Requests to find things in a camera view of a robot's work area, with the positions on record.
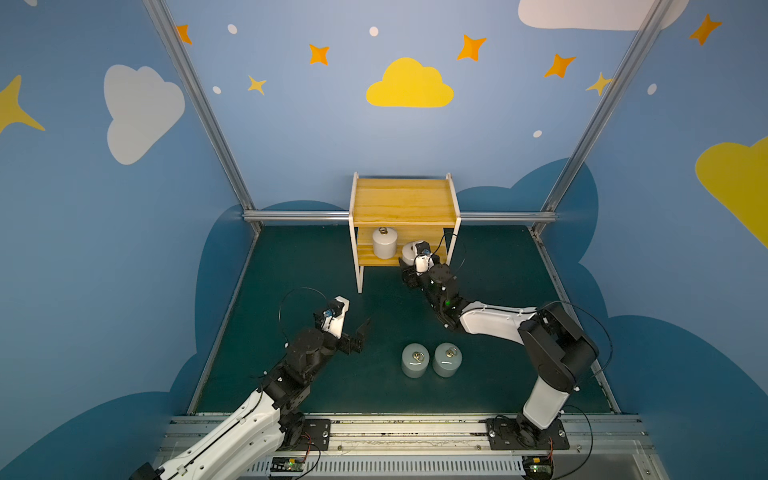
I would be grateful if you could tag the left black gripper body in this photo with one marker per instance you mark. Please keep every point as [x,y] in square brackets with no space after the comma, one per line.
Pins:
[349,342]

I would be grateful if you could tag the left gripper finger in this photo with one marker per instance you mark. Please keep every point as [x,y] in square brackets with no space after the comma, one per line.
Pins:
[362,331]
[356,344]

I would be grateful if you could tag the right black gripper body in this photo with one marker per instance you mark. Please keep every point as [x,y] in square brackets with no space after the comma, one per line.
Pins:
[414,274]

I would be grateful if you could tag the grey-green tea canister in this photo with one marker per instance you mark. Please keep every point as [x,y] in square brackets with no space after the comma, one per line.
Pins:
[447,359]
[415,360]

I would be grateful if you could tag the white tea canister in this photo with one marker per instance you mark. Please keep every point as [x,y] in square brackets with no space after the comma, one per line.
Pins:
[384,242]
[409,253]

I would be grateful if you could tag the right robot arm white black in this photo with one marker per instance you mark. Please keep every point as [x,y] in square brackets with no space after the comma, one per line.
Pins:
[560,351]

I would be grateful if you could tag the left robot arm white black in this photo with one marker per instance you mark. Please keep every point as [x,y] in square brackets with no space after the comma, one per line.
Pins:
[269,418]

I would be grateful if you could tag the left circuit board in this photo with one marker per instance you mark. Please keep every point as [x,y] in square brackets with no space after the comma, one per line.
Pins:
[287,466]

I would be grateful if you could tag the circuit board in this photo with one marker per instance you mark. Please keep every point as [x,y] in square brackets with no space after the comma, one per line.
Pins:
[537,468]
[287,466]

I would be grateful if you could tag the right circuit board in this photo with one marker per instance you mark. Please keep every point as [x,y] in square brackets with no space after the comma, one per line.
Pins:
[537,468]

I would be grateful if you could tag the wooden two-tier shelf white frame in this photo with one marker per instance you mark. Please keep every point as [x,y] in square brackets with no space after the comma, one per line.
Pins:
[418,209]

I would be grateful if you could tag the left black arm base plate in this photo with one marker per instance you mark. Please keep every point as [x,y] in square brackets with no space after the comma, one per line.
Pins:
[306,431]

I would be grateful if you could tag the aluminium front rail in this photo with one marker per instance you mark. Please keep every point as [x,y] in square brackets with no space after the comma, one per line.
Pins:
[458,446]

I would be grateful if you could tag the rear aluminium frame bar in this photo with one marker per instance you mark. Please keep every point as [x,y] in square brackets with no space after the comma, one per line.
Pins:
[338,216]

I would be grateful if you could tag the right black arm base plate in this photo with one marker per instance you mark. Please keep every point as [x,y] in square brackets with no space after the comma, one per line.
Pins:
[509,434]

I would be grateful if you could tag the left aluminium frame post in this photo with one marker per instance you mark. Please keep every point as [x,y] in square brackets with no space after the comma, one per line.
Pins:
[163,22]

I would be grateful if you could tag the aluminium frame post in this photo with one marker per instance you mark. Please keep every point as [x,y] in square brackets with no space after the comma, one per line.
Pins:
[630,64]
[163,22]

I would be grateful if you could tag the right aluminium frame post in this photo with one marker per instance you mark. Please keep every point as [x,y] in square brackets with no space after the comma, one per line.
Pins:
[630,64]

